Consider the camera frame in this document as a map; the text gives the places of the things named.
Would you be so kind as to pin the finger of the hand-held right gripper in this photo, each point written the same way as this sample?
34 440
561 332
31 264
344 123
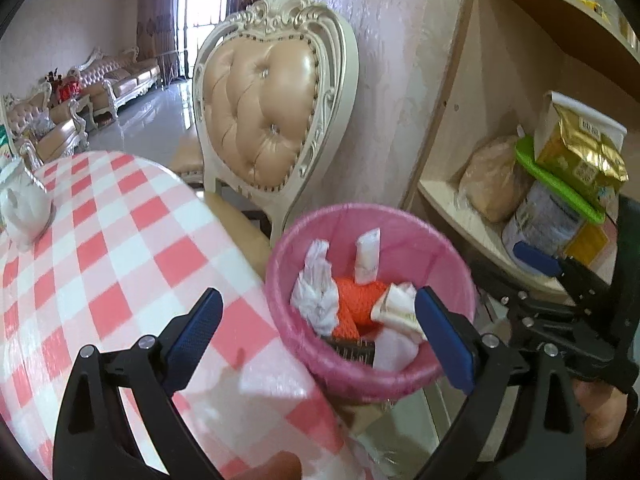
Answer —
515 300
535 257

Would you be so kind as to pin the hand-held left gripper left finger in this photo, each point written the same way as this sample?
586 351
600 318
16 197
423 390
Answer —
197 335

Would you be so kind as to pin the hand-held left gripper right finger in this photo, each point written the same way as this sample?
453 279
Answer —
445 340

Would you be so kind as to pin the white foam block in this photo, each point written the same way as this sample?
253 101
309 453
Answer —
395 352

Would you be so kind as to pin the pink trash bin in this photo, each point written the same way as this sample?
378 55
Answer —
430 250

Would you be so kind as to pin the orange foam fruit net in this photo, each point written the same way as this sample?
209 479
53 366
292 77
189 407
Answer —
357 305

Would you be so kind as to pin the white paper packet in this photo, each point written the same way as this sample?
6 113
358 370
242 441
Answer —
367 257

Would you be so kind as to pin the white tissue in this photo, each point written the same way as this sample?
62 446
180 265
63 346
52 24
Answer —
315 295

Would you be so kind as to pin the person's right hand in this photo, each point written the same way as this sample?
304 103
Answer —
602 415

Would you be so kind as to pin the person's left hand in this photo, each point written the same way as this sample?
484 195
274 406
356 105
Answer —
275 467

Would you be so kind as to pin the labelled tin can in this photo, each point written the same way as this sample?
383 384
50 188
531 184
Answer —
542 225

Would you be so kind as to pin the yellow packet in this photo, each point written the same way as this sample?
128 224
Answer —
590 245

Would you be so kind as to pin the bagged brown food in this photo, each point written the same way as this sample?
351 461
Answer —
492 180

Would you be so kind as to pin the pink checked tablecloth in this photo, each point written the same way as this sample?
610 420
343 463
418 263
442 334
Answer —
125 260

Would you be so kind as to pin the gold foil package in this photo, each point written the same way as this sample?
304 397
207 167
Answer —
580 155

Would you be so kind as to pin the wooden shelf unit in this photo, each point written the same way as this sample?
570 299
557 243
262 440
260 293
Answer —
450 85

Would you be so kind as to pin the white ceramic teapot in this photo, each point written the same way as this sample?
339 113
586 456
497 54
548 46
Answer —
22 210

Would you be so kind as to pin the cream tufted dining chair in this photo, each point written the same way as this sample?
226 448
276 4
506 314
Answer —
265 110

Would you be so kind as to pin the tufted leather armchair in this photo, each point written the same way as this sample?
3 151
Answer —
55 130

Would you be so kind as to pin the tufted leather sofa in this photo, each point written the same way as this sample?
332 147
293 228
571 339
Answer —
125 77

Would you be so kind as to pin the red flower arrangement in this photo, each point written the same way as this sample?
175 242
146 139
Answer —
65 87

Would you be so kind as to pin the balcony glass door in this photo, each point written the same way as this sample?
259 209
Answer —
200 15

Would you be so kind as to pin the brown curtains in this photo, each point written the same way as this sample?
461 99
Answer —
155 15

